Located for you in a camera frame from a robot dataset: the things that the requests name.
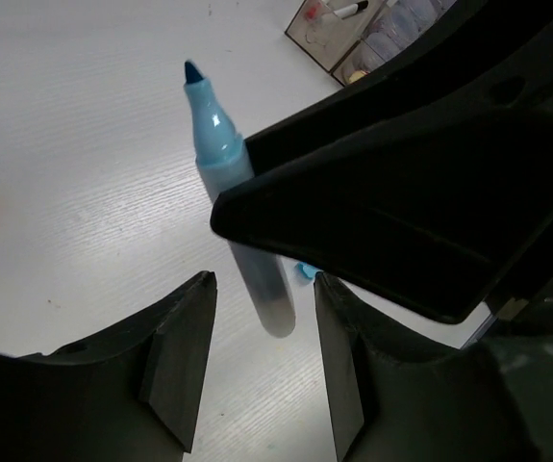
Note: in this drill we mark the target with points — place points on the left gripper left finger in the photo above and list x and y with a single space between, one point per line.
130 392

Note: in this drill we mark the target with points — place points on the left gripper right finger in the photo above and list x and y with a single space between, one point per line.
395 395

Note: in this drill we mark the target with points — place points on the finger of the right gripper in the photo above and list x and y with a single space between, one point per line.
468 40
433 210

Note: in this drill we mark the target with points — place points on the blue highlighter cap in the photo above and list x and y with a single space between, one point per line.
306 273

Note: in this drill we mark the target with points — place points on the black whiteboard marker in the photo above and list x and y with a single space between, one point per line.
344 12

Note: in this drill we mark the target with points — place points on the blue highlighter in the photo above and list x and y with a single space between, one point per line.
224 165

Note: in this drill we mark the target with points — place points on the red whiteboard marker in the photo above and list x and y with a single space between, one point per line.
314 10

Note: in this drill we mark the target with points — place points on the clear four-compartment organizer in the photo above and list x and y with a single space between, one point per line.
351 48

